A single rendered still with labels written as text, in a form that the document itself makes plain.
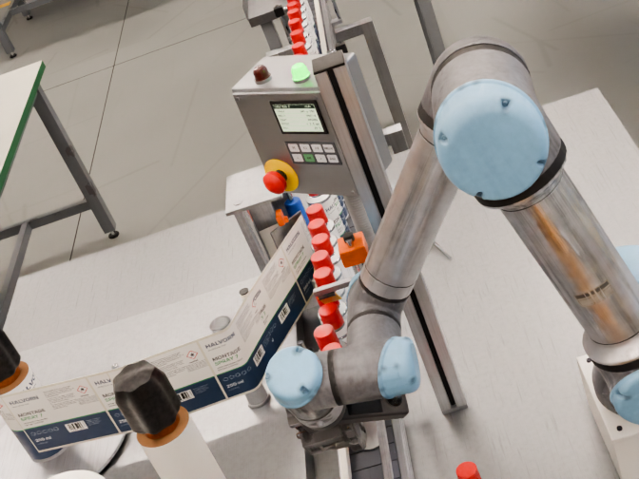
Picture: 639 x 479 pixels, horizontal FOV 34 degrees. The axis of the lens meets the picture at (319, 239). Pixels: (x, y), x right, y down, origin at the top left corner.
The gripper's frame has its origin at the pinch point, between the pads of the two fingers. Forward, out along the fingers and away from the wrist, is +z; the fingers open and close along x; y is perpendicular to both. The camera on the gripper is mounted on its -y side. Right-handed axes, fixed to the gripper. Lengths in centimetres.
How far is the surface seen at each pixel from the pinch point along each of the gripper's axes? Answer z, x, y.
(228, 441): 11.3, -8.9, 25.1
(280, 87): -40, -39, -6
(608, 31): 224, -205, -108
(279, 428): 11.1, -8.5, 15.8
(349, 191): -26.5, -27.5, -10.5
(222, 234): 53, -72, 30
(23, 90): 129, -199, 112
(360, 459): 4.8, 2.5, 2.2
